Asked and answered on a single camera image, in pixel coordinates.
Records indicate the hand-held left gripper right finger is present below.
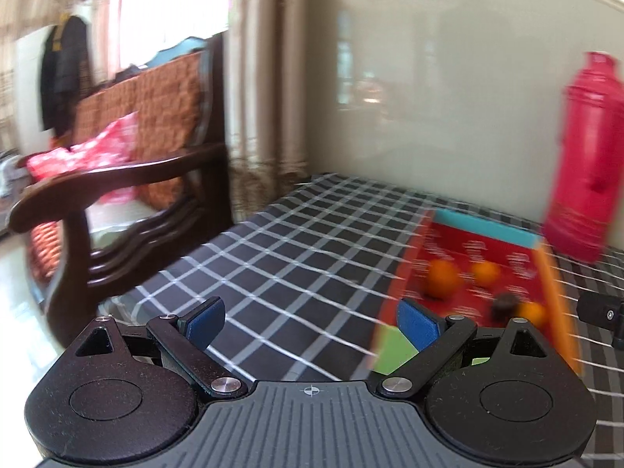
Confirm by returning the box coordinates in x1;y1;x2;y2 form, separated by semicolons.
374;299;555;397

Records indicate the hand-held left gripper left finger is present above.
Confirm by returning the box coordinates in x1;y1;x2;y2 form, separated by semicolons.
72;296;248;399

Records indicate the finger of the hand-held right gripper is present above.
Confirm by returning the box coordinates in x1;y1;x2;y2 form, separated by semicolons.
576;291;624;345

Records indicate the orange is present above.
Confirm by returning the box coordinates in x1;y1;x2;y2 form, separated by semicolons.
517;301;548;327
423;259;462;300
471;261;503;288

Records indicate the dark round fruit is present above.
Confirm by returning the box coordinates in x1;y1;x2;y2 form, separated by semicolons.
490;292;519;320

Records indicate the red cardboard box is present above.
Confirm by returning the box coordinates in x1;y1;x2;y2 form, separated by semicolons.
369;207;584;377

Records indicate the black checkered tablecloth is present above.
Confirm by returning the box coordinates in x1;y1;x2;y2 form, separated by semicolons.
97;172;624;468

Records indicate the red thermos flask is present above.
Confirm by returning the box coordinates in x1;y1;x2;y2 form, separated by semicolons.
540;51;624;265

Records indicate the dark wooden armchair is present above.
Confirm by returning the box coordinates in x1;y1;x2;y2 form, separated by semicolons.
9;34;234;348

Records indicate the red floral cloth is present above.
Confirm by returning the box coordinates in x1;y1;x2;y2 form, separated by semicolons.
25;111;141;204

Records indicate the orange patterned chair cushion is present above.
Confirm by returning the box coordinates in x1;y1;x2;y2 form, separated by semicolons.
27;51;206;284

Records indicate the beige curtain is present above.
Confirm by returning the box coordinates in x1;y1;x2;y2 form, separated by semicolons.
228;0;309;222

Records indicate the blue cloth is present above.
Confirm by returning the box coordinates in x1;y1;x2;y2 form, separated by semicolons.
145;36;211;68

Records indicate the dark hanging jacket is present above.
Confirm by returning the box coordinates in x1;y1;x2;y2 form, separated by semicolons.
38;14;92;133

